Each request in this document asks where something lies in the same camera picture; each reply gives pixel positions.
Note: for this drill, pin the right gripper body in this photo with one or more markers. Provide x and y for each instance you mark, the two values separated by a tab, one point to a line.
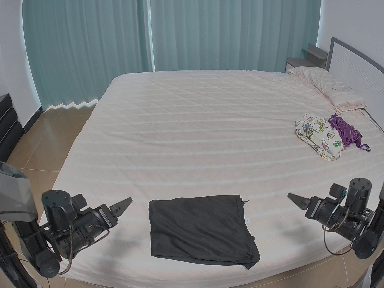
325	213

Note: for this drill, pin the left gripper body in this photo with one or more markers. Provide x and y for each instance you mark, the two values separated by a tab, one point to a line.
93	223

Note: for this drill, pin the black T-shirt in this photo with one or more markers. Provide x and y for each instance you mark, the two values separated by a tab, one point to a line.
201	229

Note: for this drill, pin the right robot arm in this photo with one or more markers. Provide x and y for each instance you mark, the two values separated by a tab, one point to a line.
360	196

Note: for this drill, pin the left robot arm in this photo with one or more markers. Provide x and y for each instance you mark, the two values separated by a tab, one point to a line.
55	211

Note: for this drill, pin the bed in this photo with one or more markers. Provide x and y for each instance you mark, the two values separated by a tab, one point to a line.
195	124

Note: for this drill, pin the white printed garment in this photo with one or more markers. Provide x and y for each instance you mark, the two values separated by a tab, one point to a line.
318	136

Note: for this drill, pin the purple satin garment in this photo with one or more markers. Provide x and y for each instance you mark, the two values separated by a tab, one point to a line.
345	129

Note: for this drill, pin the pale pink pillow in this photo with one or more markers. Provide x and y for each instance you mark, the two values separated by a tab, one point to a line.
330	85

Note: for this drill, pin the black low cabinet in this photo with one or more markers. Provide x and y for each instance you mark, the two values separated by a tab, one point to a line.
9	124

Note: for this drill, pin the grey bedside table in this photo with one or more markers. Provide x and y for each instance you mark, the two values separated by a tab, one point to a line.
306	58

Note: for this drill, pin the blue-green curtain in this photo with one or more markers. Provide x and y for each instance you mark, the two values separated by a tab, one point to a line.
87	40
234	25

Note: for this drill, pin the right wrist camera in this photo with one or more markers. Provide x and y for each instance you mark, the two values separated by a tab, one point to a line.
336	190

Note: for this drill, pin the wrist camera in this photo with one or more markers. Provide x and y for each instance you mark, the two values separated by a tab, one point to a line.
79	201
336	190

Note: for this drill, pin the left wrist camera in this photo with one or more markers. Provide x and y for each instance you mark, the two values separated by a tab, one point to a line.
79	201

